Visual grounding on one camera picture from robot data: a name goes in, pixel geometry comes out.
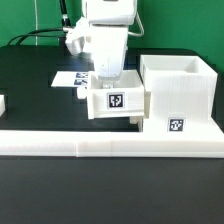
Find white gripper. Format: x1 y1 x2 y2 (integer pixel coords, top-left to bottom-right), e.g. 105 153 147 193
91 26 128 89

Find white drawer tray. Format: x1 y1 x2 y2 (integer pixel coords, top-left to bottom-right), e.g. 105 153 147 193
129 116 143 127
77 70 144 119

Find white drawer cabinet box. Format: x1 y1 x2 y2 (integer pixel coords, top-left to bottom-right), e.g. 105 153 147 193
140 55 217 133

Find white front drawer tray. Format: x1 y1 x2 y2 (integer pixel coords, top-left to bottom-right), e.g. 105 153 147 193
129 116 143 127

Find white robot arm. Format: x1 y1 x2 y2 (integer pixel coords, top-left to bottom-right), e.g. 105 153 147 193
65 0 144 88

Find white fiducial marker sheet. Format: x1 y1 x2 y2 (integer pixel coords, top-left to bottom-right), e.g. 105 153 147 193
51 71 88 87

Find white block at left edge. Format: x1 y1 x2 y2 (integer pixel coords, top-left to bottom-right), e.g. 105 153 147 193
0 95 5 115

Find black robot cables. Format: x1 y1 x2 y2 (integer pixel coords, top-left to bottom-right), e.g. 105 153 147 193
7 0 76 47

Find white L-shaped obstacle rail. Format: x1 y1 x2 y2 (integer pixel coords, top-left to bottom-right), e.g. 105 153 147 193
0 130 224 158

